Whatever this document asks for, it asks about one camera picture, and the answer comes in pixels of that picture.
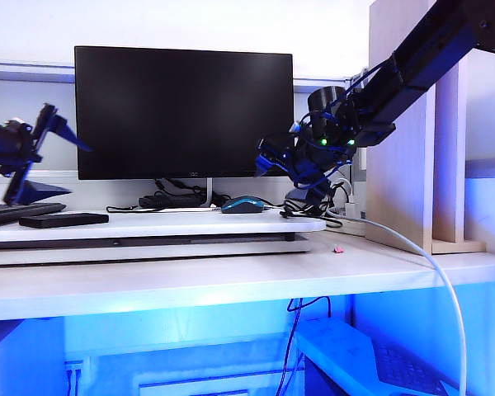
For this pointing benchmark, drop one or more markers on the white power strip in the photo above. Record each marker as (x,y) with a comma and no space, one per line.
(346,227)

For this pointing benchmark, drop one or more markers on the white computer case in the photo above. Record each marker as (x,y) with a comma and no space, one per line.
(338,350)

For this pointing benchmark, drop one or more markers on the black keyboard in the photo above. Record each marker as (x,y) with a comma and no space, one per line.
(16,212)

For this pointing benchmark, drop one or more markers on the black portable hard drive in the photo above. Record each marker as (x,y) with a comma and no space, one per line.
(62,220)

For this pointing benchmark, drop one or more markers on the light wooden desk shelf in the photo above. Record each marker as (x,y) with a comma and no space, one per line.
(396,198)

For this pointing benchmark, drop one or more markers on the blue computer mouse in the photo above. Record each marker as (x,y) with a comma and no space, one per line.
(243,205)

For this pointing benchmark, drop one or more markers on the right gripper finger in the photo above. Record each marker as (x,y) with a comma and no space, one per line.
(321,198)
(298,200)

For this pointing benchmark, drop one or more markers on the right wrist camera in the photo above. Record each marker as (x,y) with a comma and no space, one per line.
(270,158)

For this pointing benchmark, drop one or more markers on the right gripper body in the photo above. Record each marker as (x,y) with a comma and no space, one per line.
(309,169)

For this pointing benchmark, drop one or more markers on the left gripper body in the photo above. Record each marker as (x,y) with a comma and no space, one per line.
(37,136)

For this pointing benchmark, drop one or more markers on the grey cubicle partition panel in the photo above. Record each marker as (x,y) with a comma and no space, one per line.
(33,88)
(491,123)

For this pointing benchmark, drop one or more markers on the white wall socket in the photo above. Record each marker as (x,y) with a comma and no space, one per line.
(74,379)

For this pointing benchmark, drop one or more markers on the black computer monitor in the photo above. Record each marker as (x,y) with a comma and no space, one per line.
(181,111)

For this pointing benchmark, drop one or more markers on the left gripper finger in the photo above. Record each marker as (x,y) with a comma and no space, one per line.
(33,190)
(70,132)

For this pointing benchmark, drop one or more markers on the black power adapter brick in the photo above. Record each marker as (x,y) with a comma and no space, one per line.
(161,201)

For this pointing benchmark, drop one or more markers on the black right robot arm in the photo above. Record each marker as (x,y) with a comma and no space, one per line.
(429,53)

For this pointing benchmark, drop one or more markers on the silver monitor stand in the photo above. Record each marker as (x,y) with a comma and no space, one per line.
(209,191)

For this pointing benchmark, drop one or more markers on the white charger plug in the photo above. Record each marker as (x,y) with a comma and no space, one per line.
(350,208)

